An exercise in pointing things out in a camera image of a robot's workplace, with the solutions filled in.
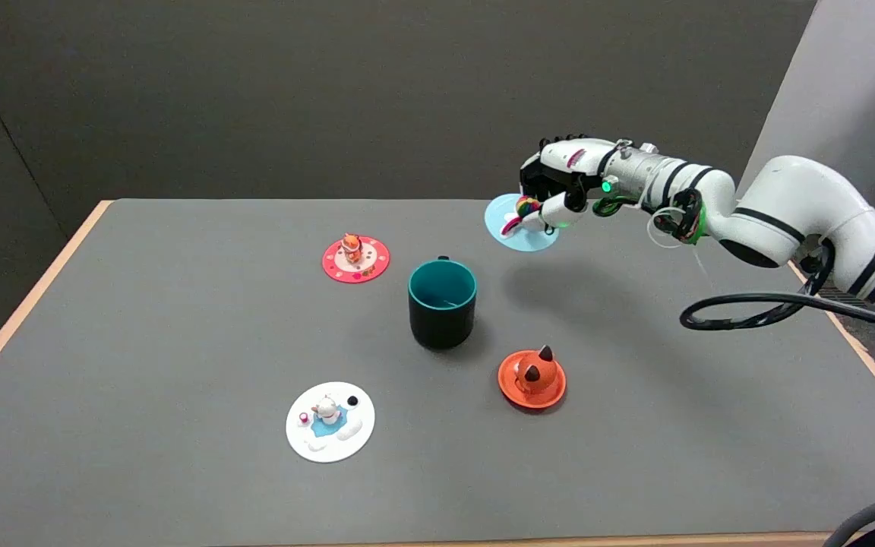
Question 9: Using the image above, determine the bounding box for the white polar bear cup lid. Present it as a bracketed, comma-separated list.
[286, 381, 376, 463]

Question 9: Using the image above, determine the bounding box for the grey partition panel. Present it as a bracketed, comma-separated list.
[737, 0, 875, 223]

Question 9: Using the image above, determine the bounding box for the red cat cup lid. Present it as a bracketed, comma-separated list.
[322, 233, 391, 284]

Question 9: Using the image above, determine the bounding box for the black looping robot cable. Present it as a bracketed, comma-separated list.
[679, 239, 875, 337]

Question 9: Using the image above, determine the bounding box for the orange fox cup lid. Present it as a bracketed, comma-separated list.
[498, 345, 567, 410]

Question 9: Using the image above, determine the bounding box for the light blue rainbow cup lid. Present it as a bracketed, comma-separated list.
[485, 193, 560, 252]

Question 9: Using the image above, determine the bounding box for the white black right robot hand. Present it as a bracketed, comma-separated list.
[511, 134, 619, 232]

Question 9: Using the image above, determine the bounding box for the dark teal cup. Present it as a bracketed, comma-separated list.
[408, 256, 478, 351]

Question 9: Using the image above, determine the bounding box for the grey cable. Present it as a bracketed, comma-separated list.
[822, 493, 875, 547]

